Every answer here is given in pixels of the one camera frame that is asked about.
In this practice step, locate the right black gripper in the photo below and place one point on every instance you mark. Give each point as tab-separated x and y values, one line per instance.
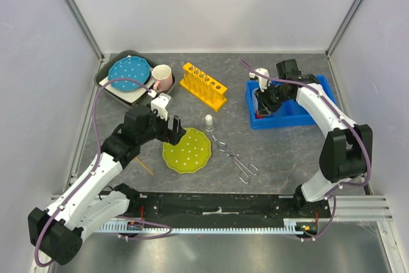
264	107

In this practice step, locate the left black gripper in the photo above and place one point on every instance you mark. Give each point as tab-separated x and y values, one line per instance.
171	137

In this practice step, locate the white wash bottle red cap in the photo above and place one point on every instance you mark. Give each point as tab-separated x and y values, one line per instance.
255	104

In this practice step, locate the yellow test tube rack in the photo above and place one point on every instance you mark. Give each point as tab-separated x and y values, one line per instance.
219	98

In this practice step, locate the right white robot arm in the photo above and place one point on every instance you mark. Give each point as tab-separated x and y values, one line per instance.
347	150

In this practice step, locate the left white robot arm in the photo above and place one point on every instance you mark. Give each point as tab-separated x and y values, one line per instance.
58	231

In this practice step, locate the green dotted plate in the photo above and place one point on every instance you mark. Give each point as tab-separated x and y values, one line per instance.
190	154

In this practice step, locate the blue plastic bin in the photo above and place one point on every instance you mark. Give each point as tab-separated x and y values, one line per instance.
290	113

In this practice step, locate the glass flask white stopper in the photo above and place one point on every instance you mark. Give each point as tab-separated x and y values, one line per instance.
209	123

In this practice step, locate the white square plate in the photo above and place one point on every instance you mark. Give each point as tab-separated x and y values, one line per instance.
128	96

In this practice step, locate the pink mug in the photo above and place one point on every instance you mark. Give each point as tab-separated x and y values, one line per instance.
163	78

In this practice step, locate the metal crucible tongs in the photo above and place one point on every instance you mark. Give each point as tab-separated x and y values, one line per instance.
245	170

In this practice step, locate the blue dotted plate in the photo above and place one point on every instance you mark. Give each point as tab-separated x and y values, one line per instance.
130	67

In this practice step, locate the grey plastic tray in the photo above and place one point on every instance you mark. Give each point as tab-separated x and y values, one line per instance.
103	73

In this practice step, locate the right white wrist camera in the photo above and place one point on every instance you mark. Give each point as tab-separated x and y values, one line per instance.
262	76

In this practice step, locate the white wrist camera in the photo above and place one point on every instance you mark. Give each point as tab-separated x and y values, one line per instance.
262	76
160	104

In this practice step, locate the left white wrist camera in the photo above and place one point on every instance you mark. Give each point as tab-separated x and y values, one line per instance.
160	104

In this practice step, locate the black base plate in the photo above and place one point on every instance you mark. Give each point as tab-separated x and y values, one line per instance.
208	209

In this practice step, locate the slotted cable duct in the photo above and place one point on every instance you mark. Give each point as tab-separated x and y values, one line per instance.
126	227

